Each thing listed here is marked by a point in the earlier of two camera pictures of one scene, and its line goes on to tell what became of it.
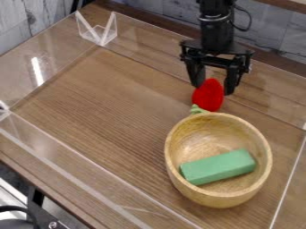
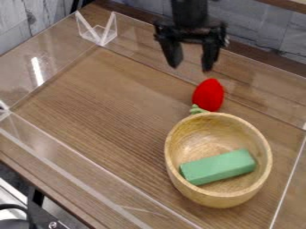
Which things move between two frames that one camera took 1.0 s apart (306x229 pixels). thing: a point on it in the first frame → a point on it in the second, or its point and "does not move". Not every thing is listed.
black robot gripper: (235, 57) → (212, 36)
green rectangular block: (219, 166) does not move
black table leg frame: (44, 219) does not move
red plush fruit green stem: (207, 97) does not move
